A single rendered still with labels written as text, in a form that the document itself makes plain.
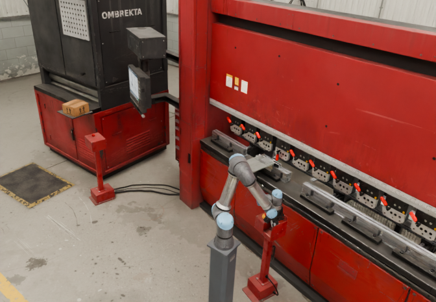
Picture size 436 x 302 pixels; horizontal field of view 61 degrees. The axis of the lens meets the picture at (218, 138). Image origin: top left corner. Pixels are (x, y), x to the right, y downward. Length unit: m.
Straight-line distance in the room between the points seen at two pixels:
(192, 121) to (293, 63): 1.32
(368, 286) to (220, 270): 1.07
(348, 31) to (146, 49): 1.77
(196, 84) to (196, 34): 0.49
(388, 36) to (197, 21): 1.73
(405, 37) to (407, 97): 0.35
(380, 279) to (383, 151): 0.90
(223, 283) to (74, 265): 1.55
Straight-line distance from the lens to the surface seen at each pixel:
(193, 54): 3.55
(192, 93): 3.67
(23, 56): 9.35
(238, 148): 3.65
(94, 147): 4.18
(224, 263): 2.79
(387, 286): 2.95
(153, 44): 3.50
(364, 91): 2.62
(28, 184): 5.15
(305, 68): 2.87
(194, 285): 3.55
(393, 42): 2.47
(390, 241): 2.91
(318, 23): 2.75
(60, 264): 3.93
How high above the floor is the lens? 2.65
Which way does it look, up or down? 27 degrees down
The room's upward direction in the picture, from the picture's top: 3 degrees clockwise
